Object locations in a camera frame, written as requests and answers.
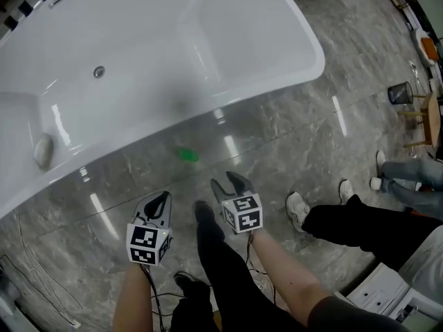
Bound grey white sponge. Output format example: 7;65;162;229
33;132;55;168

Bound white drawer cabinet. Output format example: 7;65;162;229
345;261;437;325

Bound wooden stool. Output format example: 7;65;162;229
397;91;442;149

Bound person's black shoe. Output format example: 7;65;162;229
173;271;210;295
192;200;217;225

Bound person's legs in black trousers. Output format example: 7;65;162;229
169;216;305;332

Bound green cleaner bottle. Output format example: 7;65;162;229
174;146;200;164

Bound white bathtub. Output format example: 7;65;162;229
0;0;327;220

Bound orange seat cushion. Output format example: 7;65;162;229
420;37;440;62

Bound black mesh waste bin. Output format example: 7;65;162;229
387;80;415;106

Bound person's right forearm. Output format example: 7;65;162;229
247;228;330;327

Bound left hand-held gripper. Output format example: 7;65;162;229
125;191;174;267

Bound person's left forearm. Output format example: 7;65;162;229
112;261;155;332

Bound person's dark grey sleeve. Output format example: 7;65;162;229
307;295;411;332

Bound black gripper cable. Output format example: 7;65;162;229
139;264;184;332
244;232;278;306

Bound thin floor cable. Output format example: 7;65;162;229
0;212;82;329

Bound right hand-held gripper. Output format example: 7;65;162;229
210;171;264;235

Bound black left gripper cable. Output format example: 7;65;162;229
139;264;184;332

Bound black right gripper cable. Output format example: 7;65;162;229
244;232;278;306

